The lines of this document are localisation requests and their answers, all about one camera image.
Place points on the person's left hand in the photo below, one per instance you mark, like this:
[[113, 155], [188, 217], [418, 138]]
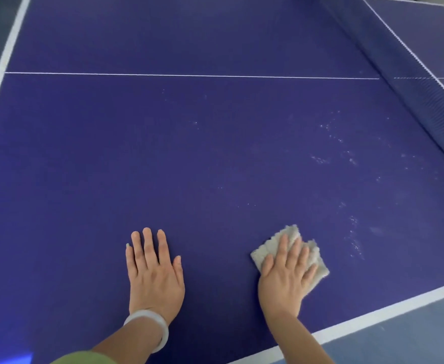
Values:
[[155, 284]]

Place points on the person's right hand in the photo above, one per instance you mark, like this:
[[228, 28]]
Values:
[[282, 288]]

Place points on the grey cleaning cloth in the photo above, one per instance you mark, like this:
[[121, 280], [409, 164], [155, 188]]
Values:
[[261, 253]]

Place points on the person's left forearm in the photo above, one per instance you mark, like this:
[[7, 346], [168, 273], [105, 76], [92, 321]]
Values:
[[127, 344]]

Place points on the person's right forearm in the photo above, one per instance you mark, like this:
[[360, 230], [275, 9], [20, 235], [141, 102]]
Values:
[[297, 341]]

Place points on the blue table tennis table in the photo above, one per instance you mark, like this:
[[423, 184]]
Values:
[[168, 147]]

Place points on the dark table tennis net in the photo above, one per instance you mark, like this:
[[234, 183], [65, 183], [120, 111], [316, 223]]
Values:
[[415, 71]]

